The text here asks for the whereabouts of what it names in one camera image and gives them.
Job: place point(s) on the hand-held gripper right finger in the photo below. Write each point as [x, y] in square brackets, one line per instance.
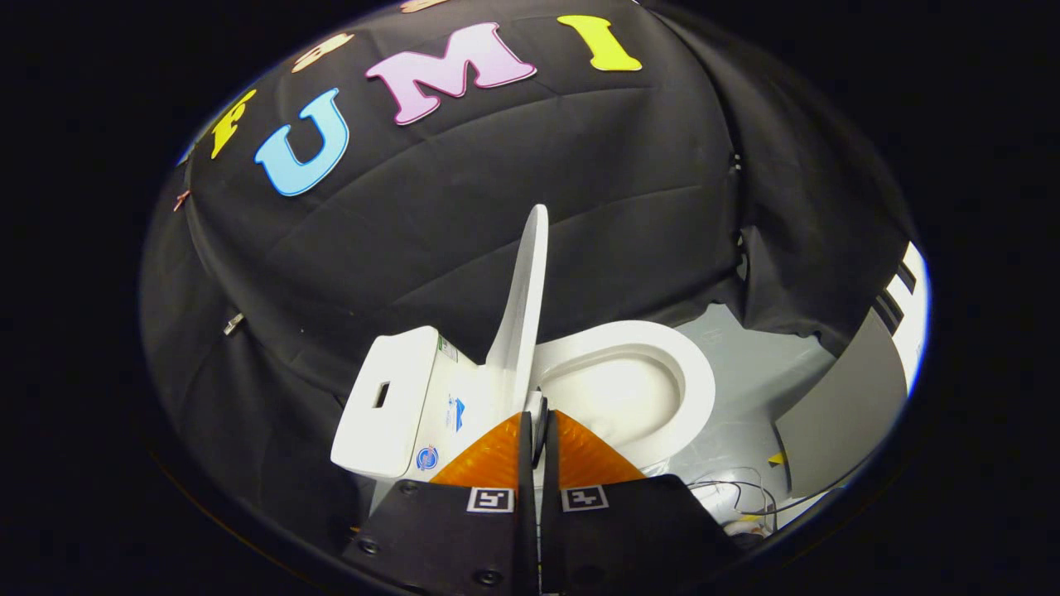
[550, 497]

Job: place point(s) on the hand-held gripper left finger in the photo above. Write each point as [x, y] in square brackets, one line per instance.
[527, 497]

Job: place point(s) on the white toilet bowl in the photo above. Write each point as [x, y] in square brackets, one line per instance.
[613, 397]

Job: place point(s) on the white toilet tank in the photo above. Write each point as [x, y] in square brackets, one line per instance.
[397, 397]

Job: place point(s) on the white toilet seat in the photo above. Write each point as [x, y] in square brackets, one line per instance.
[700, 385]

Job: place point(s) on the grey panel board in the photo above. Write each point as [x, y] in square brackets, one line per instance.
[845, 406]

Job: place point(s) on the silver cloth clip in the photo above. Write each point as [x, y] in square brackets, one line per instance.
[233, 323]

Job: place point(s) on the white and black striped board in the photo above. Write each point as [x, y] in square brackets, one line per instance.
[911, 323]

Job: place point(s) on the copper cloth clip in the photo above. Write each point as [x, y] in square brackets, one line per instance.
[180, 199]

